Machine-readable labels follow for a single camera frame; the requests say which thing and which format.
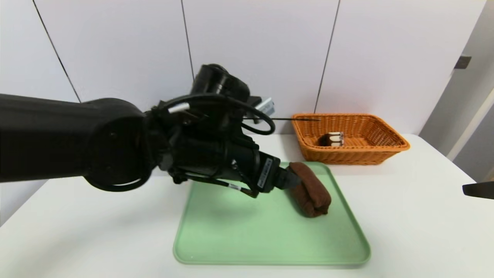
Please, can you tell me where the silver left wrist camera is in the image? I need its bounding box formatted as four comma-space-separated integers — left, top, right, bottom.
253, 97, 275, 117

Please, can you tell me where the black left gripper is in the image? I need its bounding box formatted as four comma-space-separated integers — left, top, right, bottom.
225, 140, 302, 193

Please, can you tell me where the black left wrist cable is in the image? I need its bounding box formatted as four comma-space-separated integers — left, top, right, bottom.
154, 93, 276, 198

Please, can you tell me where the light green plastic tray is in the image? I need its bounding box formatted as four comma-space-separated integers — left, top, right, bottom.
173, 161, 372, 266

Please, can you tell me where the chocolate blueberry cake slice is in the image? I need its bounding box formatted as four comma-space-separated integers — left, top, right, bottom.
320, 131, 345, 147

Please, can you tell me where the brown rolled towel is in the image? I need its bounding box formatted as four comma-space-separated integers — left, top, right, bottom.
288, 162, 332, 218

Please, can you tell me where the orange wicker basket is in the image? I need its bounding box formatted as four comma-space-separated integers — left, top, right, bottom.
291, 113, 411, 166

